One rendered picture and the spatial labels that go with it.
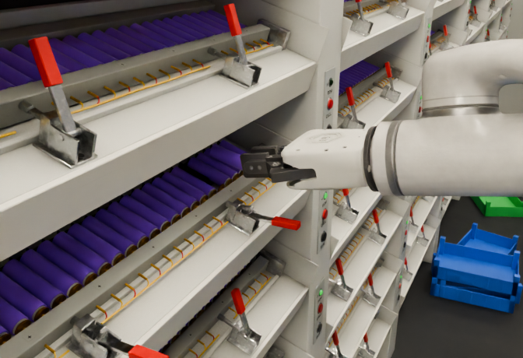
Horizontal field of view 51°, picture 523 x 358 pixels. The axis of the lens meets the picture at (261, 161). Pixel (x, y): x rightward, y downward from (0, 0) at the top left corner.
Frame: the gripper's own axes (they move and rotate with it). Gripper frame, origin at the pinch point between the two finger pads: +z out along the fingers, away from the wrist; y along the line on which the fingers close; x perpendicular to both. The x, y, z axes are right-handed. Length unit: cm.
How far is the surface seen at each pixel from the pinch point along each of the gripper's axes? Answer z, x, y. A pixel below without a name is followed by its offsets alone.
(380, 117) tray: 1, 8, -54
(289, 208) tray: 0.8, 9.3, -6.5
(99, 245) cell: 8.9, 1.8, 21.0
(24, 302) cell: 8.2, 2.3, 31.3
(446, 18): 5, -2, -155
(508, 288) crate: -12, 96, -133
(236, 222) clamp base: 2.8, 6.8, 4.1
